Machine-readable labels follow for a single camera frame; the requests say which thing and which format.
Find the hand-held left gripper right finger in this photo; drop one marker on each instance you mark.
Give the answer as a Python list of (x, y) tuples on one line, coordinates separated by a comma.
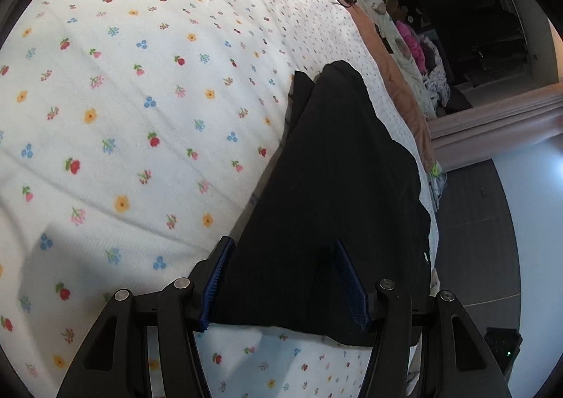
[(349, 288)]

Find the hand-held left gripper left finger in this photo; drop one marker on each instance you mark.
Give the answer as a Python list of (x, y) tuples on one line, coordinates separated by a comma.
[(215, 288)]

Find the black button-up jacket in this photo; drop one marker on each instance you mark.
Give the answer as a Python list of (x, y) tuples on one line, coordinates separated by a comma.
[(334, 169)]

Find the pile of clothes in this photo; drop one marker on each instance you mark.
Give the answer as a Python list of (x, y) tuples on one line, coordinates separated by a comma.
[(413, 81)]

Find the small green item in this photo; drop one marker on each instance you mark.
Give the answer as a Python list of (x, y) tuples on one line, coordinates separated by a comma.
[(435, 169)]

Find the black electronic box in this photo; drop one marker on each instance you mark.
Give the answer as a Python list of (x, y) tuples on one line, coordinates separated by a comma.
[(501, 347)]

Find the white floral bedsheet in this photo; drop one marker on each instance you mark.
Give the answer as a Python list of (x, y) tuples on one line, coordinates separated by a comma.
[(132, 94)]

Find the floral patterned garment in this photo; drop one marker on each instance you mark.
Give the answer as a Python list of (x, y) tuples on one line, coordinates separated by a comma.
[(437, 83)]

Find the pink curtain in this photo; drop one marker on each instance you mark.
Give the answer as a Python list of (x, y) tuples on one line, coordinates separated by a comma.
[(506, 121)]

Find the pink garment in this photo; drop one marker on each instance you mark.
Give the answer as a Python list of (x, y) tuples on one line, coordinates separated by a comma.
[(411, 42)]

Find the dark plush toy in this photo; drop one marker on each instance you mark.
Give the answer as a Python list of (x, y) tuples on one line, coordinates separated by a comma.
[(396, 9)]

